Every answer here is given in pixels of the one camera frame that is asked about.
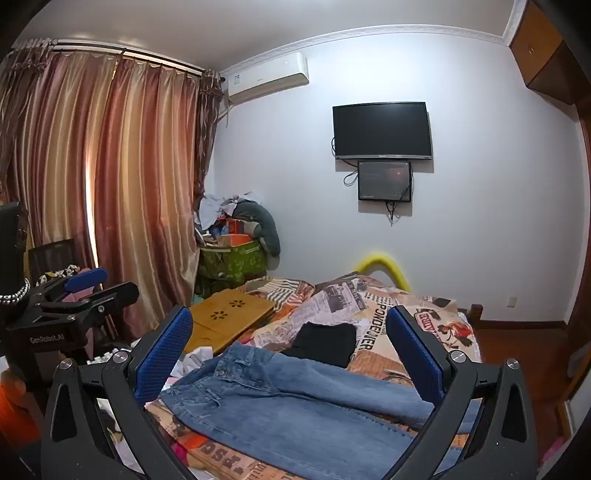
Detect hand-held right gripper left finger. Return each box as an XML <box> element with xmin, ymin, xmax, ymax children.
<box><xmin>41</xmin><ymin>305</ymin><xmax>204</xmax><ymax>480</ymax></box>

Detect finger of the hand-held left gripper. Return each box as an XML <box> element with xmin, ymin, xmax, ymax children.
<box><xmin>32</xmin><ymin>268</ymin><xmax>109</xmax><ymax>305</ymax></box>
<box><xmin>41</xmin><ymin>281</ymin><xmax>140</xmax><ymax>326</ymax></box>

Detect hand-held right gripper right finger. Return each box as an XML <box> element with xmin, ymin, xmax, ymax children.
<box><xmin>385</xmin><ymin>305</ymin><xmax>539</xmax><ymax>480</ymax></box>

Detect blue denim pants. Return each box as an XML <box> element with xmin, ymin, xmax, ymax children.
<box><xmin>157</xmin><ymin>342</ymin><xmax>481</xmax><ymax>476</ymax></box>

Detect person's left forearm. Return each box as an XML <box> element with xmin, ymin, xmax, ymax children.
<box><xmin>0</xmin><ymin>364</ymin><xmax>44</xmax><ymax>457</ymax></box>

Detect pile of white clothes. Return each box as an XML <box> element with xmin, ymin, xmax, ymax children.
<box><xmin>168</xmin><ymin>346</ymin><xmax>214</xmax><ymax>386</ymax></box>

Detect black mesh chair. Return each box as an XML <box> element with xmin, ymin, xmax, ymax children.
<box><xmin>28</xmin><ymin>239</ymin><xmax>78</xmax><ymax>278</ymax></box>

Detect bamboo lap table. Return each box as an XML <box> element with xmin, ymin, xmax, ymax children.
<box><xmin>189</xmin><ymin>291</ymin><xmax>275</xmax><ymax>356</ymax></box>

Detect bed with newspaper-print cover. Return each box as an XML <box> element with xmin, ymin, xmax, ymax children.
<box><xmin>148</xmin><ymin>272</ymin><xmax>483</xmax><ymax>480</ymax></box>

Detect black folded cloth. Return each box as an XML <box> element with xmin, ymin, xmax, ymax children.
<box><xmin>281</xmin><ymin>322</ymin><xmax>358</xmax><ymax>369</ymax></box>

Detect yellow foam tube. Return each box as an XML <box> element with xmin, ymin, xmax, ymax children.
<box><xmin>355</xmin><ymin>251</ymin><xmax>411</xmax><ymax>292</ymax></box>

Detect pink striped curtain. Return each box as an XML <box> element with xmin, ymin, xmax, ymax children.
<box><xmin>0</xmin><ymin>44</ymin><xmax>118</xmax><ymax>282</ymax></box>
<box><xmin>90</xmin><ymin>58</ymin><xmax>222</xmax><ymax>333</ymax></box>

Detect green patterned storage box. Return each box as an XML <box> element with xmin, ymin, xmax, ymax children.
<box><xmin>199</xmin><ymin>240</ymin><xmax>269</xmax><ymax>281</ymax></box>

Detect heap of light clothes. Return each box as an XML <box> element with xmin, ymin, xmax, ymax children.
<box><xmin>194</xmin><ymin>191</ymin><xmax>259</xmax><ymax>232</ymax></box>

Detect orange cardboard box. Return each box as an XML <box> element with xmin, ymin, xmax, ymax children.
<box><xmin>216</xmin><ymin>219</ymin><xmax>257</xmax><ymax>248</ymax></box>

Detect grey plush bundle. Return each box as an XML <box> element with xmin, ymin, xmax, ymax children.
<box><xmin>233</xmin><ymin>200</ymin><xmax>281</xmax><ymax>257</ymax></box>

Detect small black monitor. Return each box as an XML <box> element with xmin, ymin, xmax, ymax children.
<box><xmin>357</xmin><ymin>160</ymin><xmax>413</xmax><ymax>202</ymax></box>

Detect white air conditioner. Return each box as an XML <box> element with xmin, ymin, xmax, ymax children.
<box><xmin>221</xmin><ymin>52</ymin><xmax>310</xmax><ymax>104</ymax></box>

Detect wooden overhead cabinet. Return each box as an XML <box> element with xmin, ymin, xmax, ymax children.
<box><xmin>508</xmin><ymin>0</ymin><xmax>583</xmax><ymax>104</ymax></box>

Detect black wall television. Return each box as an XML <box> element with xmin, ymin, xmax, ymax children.
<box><xmin>332</xmin><ymin>102</ymin><xmax>433</xmax><ymax>161</ymax></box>

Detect curtain rail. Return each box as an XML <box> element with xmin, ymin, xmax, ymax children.
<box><xmin>14</xmin><ymin>39</ymin><xmax>206</xmax><ymax>75</ymax></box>

